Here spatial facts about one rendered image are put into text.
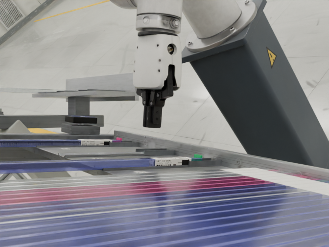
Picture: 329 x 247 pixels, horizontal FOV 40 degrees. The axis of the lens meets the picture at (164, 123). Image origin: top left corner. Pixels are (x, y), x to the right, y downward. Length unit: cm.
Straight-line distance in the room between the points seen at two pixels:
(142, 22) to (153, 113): 17
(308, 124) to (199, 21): 42
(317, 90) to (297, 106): 80
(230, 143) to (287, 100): 84
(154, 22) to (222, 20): 27
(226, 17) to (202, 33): 7
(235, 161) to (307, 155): 61
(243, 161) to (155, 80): 26
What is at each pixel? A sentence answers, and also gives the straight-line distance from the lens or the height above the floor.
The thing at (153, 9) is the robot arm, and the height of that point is 89.
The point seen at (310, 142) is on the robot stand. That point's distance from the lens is 125.
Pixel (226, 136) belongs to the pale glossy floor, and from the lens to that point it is 203.
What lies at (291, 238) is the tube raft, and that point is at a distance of 29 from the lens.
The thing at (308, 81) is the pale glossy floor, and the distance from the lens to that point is 209.
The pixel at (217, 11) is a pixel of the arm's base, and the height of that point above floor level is 76.
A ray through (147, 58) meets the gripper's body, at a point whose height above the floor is 83.
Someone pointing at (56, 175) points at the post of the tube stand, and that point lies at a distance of 110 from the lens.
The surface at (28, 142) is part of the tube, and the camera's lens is 74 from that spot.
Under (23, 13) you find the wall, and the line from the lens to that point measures 872.
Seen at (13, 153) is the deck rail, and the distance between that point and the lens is 83.
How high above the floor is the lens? 110
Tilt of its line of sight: 27 degrees down
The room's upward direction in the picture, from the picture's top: 36 degrees counter-clockwise
